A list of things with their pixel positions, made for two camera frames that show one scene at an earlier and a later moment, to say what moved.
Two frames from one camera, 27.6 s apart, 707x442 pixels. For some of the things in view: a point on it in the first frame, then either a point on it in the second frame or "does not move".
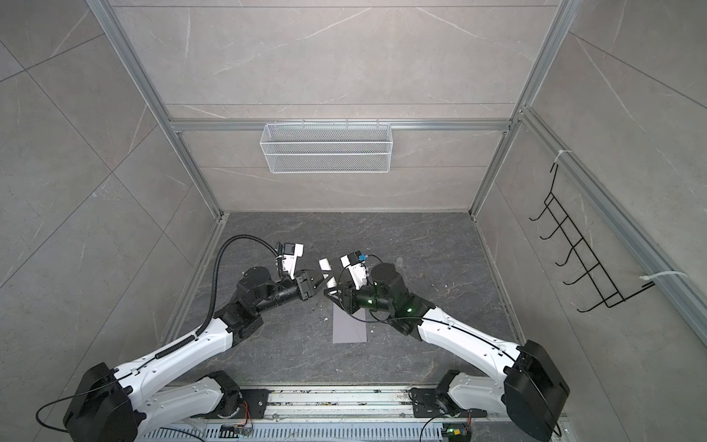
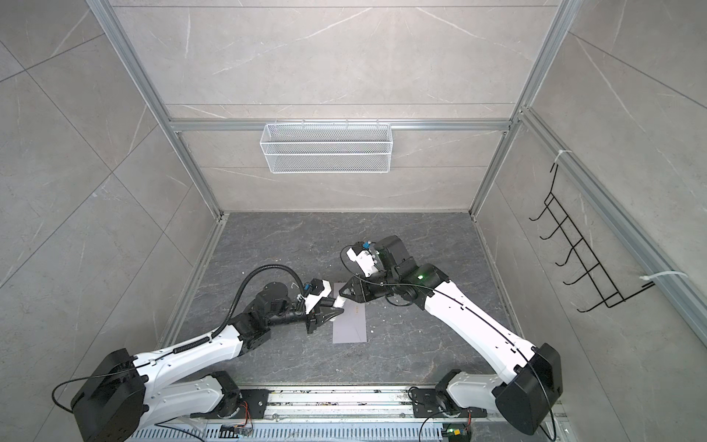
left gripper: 306,287 to 318,316
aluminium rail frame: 360,405 does not move
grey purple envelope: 347,329 does not move
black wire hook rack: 597,277 does not move
